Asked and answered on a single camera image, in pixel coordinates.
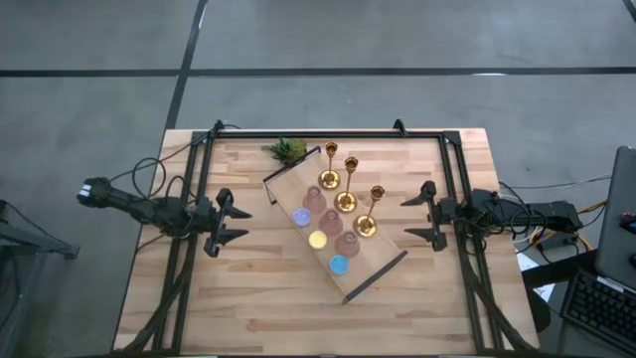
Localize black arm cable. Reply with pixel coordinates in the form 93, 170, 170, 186
496, 181, 548, 245
107, 122, 242, 210

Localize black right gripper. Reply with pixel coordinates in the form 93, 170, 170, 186
399, 180, 468, 253

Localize white paper sheet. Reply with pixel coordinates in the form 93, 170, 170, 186
514, 247, 554, 303

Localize black aluminium table frame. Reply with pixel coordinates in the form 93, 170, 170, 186
113, 117, 541, 357

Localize yellow cable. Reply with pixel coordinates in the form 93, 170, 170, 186
528, 199, 608, 251

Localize wooden shelf riser black legs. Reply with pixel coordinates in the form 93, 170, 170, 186
261, 145, 409, 306

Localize pink glass vase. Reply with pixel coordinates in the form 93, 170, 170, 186
334, 231, 361, 260
318, 208, 345, 238
302, 185, 328, 215

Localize grey laptop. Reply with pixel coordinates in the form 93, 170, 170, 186
594, 145, 636, 290

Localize gold candlestick holder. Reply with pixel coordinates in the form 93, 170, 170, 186
317, 141, 342, 191
333, 156, 360, 214
353, 185, 387, 239

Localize potted green succulent plant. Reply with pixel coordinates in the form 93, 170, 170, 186
261, 137, 308, 166

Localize white cable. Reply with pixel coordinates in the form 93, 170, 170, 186
506, 172, 613, 191

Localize black power adapter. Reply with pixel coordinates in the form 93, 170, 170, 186
540, 232, 578, 251

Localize black keyboard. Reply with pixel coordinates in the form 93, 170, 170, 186
559, 268, 636, 355

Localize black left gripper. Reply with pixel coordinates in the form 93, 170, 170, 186
196, 187, 253, 259

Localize grey metal stand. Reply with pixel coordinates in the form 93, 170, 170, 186
0, 198, 80, 358

